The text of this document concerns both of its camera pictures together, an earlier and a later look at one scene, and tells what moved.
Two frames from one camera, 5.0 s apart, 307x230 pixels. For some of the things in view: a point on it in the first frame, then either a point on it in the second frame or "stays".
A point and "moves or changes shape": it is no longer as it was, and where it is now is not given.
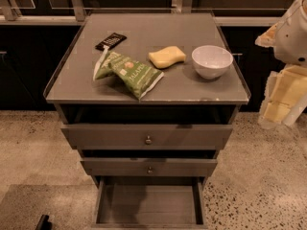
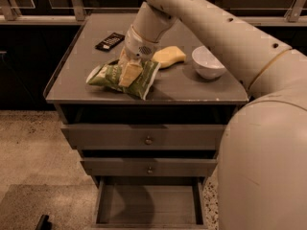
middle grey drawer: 150,167 stays
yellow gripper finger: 288,85 → 129,74
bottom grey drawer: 149,203 stays
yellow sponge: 165,57 stays
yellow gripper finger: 276,114 → 124,58
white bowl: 211,61 stays
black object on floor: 44,223 stays
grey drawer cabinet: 148,99 stays
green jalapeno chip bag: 135,76 moves or changes shape
